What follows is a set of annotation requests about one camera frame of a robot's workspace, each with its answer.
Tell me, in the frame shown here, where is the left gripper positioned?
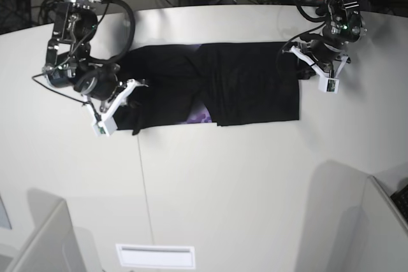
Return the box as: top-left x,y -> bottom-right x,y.
304,38 -> 346,73

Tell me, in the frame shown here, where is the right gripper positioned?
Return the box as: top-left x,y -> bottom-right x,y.
73,63 -> 120,101

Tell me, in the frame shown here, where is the black T-shirt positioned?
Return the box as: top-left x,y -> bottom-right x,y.
113,42 -> 300,134

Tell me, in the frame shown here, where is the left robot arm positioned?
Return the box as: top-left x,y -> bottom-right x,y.
278,0 -> 367,77

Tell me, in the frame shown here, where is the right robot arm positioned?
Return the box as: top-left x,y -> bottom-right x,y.
40,0 -> 136,101

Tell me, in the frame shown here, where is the black keyboard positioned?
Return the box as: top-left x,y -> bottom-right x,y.
391,185 -> 408,221

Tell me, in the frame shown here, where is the grey partition panel left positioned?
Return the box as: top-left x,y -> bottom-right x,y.
1,189 -> 87,271

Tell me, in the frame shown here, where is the grey partition panel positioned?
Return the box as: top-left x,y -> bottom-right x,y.
1,189 -> 87,271
356,176 -> 407,272

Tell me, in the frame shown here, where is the white table slot plate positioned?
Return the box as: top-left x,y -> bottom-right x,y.
116,244 -> 196,269

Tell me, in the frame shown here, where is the grey partition panel right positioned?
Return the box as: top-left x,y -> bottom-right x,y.
356,176 -> 407,272

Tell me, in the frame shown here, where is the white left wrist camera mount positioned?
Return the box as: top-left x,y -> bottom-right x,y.
284,46 -> 351,94

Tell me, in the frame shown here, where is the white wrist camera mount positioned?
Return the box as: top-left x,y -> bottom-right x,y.
284,46 -> 351,94
82,79 -> 149,136

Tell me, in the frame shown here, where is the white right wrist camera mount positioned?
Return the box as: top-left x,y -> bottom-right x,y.
82,79 -> 149,136

